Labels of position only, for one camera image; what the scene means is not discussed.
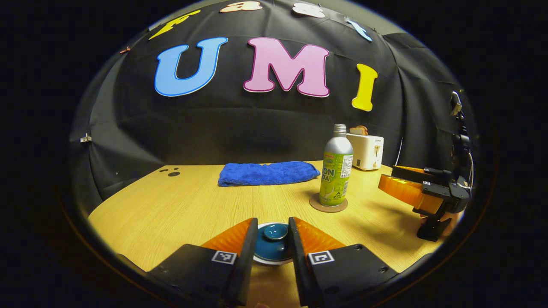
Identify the black backdrop cloth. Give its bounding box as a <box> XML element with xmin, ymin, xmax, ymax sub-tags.
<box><xmin>71</xmin><ymin>0</ymin><xmax>478</xmax><ymax>201</ymax></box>

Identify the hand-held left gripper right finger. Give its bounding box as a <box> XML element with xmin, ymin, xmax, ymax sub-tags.
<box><xmin>288</xmin><ymin>217</ymin><xmax>399</xmax><ymax>308</ymax></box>

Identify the round brown coaster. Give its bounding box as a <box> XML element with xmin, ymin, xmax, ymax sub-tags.
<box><xmin>309</xmin><ymin>192</ymin><xmax>348</xmax><ymax>213</ymax></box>

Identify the teal teacup lid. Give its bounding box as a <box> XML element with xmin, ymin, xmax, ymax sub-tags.
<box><xmin>253</xmin><ymin>222</ymin><xmax>295</xmax><ymax>262</ymax></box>

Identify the silver green-label water bottle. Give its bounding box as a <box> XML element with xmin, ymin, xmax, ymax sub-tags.
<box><xmin>319</xmin><ymin>124</ymin><xmax>354</xmax><ymax>207</ymax></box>

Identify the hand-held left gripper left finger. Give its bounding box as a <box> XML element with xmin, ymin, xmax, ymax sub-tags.
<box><xmin>148</xmin><ymin>217</ymin><xmax>259</xmax><ymax>308</ymax></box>

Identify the white toaster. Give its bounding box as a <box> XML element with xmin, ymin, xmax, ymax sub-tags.
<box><xmin>346</xmin><ymin>133</ymin><xmax>384</xmax><ymax>171</ymax></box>

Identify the blue towel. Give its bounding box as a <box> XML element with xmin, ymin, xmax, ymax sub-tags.
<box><xmin>218</xmin><ymin>161</ymin><xmax>321</xmax><ymax>187</ymax></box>

